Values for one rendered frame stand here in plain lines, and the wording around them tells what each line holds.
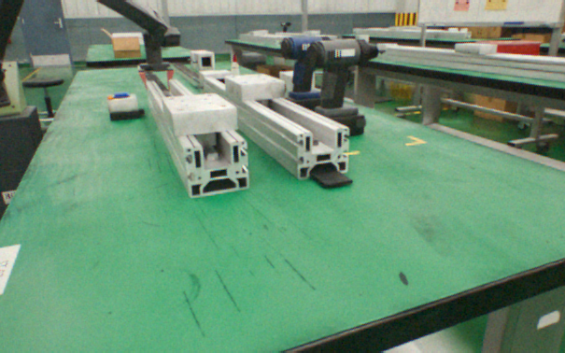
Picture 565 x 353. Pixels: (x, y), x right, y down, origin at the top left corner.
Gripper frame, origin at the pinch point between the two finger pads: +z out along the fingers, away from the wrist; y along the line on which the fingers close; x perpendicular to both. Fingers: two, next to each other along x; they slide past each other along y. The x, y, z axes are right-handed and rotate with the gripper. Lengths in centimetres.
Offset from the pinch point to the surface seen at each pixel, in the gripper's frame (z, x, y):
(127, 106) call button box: -0.6, -33.9, -11.8
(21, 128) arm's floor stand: 6.7, -14.2, -43.5
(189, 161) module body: -3, -97, -4
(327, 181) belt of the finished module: 2, -103, 17
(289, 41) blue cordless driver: -18, -52, 31
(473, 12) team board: -24, 130, 277
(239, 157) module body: -3, -98, 4
